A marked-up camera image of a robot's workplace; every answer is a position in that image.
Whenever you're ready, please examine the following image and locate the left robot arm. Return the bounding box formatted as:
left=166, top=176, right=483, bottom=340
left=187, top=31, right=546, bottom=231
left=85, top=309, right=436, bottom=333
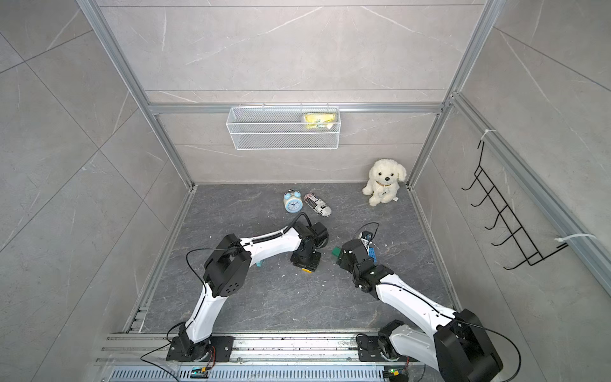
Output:
left=166, top=213, right=329, bottom=362

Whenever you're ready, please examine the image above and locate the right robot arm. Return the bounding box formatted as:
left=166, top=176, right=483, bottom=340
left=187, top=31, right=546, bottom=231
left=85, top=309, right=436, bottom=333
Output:
left=337, top=239, right=504, bottom=381

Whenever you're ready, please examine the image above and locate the blue long lego brick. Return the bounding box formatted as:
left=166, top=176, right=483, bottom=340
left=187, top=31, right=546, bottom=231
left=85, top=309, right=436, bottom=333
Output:
left=368, top=247, right=377, bottom=264

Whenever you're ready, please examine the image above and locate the blue alarm clock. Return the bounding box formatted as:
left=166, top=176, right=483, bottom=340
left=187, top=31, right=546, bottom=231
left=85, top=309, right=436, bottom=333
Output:
left=283, top=189, right=303, bottom=213

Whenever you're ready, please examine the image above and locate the white plush dog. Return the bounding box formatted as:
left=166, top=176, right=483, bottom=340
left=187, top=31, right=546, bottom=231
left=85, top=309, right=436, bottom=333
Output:
left=362, top=159, right=407, bottom=207

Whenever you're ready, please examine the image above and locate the yellow sponge in basket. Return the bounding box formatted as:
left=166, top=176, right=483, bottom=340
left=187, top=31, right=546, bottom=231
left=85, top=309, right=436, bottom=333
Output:
left=301, top=112, right=337, bottom=130

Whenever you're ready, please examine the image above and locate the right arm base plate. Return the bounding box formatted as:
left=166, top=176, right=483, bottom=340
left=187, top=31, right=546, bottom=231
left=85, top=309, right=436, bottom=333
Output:
left=355, top=333, right=418, bottom=362

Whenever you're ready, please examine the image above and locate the white wire mesh basket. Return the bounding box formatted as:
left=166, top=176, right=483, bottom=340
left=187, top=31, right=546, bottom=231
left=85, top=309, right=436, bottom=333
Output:
left=226, top=106, right=341, bottom=151

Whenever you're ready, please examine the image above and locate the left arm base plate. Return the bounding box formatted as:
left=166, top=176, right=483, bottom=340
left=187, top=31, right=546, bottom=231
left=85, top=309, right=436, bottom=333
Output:
left=165, top=336, right=235, bottom=362

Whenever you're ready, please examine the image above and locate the black wire hook rack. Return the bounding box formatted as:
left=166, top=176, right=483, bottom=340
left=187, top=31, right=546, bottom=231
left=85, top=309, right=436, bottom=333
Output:
left=461, top=141, right=569, bottom=271

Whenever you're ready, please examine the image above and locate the aluminium mounting rail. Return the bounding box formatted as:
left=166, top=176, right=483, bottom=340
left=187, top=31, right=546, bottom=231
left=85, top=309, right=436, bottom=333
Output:
left=93, top=327, right=436, bottom=366

